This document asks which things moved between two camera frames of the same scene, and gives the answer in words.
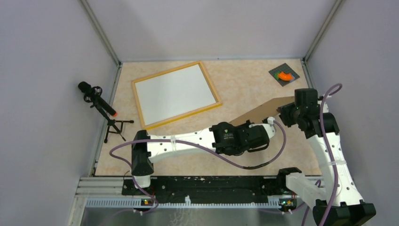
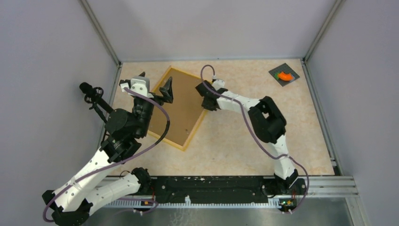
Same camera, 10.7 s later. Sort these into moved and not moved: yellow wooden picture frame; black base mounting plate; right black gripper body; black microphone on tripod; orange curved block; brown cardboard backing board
Moved: yellow wooden picture frame; brown cardboard backing board; right black gripper body
Not moved: orange curved block; black base mounting plate; black microphone on tripod
